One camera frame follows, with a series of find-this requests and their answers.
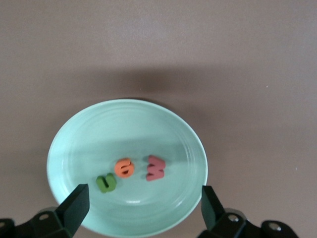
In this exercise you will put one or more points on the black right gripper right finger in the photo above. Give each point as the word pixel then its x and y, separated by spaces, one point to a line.
pixel 213 213

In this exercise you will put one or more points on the green foam letter u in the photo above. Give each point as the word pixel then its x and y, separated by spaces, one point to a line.
pixel 101 186

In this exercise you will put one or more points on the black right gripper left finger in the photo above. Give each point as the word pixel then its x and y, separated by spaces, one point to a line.
pixel 74 210

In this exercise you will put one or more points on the orange foam letter e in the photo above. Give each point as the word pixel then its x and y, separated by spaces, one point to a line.
pixel 117 168

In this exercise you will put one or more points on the light green plate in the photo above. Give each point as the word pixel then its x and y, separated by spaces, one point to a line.
pixel 123 129

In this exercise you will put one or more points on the red foam letter w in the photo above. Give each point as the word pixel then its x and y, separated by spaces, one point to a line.
pixel 158 163

